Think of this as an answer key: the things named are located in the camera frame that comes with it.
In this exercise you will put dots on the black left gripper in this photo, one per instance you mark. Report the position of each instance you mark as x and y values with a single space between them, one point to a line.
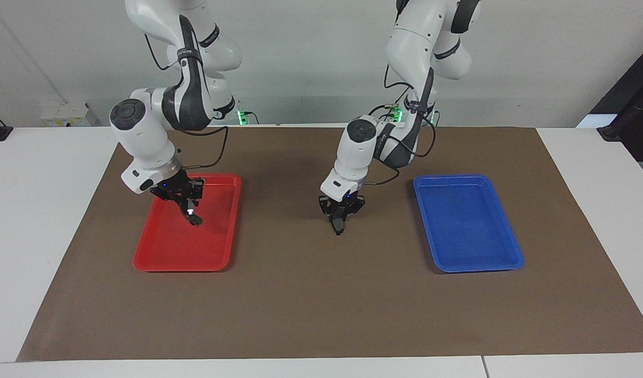
342 203

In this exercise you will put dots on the white wall socket box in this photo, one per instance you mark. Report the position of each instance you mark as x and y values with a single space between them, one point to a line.
69 115

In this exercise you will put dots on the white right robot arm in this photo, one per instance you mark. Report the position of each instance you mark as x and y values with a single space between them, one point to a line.
143 131

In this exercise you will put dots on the large black stand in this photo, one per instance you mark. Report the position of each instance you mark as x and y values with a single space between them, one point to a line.
636 115

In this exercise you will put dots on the brown table mat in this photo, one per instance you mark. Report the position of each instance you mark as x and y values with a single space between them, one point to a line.
321 304

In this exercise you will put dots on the blue plastic tray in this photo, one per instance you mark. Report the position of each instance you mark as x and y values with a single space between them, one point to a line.
468 231

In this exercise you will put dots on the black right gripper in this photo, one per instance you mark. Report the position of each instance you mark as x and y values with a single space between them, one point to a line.
177 188

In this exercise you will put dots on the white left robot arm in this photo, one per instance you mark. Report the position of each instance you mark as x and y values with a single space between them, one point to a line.
352 152

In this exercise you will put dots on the red plastic tray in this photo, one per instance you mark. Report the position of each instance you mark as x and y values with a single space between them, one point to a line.
169 247

